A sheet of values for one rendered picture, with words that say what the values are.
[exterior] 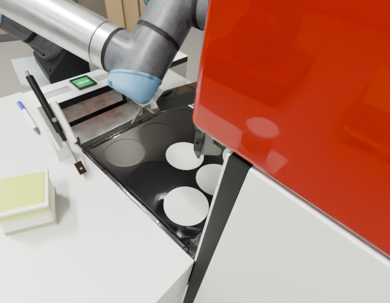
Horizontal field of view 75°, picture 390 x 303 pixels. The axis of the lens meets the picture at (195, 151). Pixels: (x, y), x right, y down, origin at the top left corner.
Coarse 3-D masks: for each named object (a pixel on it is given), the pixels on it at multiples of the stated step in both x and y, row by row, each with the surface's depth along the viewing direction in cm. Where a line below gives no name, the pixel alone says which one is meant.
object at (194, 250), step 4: (152, 212) 59; (156, 216) 59; (160, 220) 58; (184, 240) 55; (188, 240) 55; (188, 244) 55; (192, 248) 54; (196, 248) 54; (188, 252) 55; (192, 252) 54; (192, 256) 54
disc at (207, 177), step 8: (200, 168) 64; (208, 168) 64; (216, 168) 65; (200, 176) 62; (208, 176) 63; (216, 176) 63; (200, 184) 61; (208, 184) 61; (216, 184) 61; (208, 192) 59
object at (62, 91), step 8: (176, 56) 94; (184, 56) 94; (96, 72) 79; (104, 72) 79; (64, 80) 74; (96, 80) 76; (104, 80) 76; (40, 88) 69; (48, 88) 70; (56, 88) 70; (64, 88) 71; (72, 88) 71; (88, 88) 72; (96, 88) 73; (32, 96) 67; (48, 96) 68; (56, 96) 68; (64, 96) 68; (72, 96) 69
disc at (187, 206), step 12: (180, 192) 58; (192, 192) 58; (168, 204) 55; (180, 204) 56; (192, 204) 56; (204, 204) 57; (168, 216) 53; (180, 216) 54; (192, 216) 54; (204, 216) 54
